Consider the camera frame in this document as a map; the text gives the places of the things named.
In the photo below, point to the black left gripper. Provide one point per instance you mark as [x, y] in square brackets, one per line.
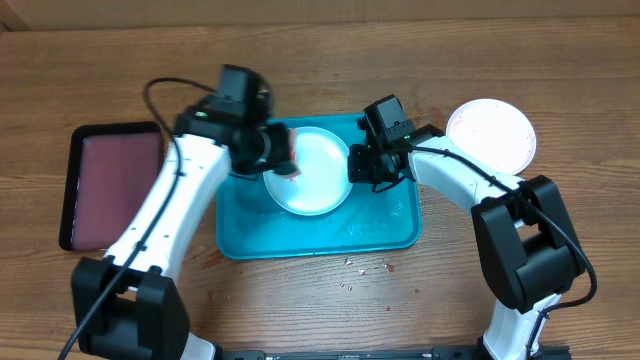
[274, 151]

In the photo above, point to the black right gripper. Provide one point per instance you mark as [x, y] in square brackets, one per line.
[358, 173]

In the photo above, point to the pink green sponge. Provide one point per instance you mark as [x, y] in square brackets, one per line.
[291, 170]

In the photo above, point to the light blue plate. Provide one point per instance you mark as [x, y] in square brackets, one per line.
[321, 184]

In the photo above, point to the white plate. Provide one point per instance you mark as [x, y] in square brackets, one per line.
[494, 132]

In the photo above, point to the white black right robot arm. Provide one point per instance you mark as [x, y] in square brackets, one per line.
[529, 252]

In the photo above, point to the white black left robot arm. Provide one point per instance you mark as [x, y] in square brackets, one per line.
[126, 304]

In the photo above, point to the blue plastic tray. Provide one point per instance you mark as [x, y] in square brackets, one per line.
[251, 225]

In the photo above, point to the black tray of reddish water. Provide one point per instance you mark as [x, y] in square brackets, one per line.
[111, 168]

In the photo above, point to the brown cardboard backdrop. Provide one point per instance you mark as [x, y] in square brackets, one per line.
[54, 15]

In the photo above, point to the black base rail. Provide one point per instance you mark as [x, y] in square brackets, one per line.
[380, 354]

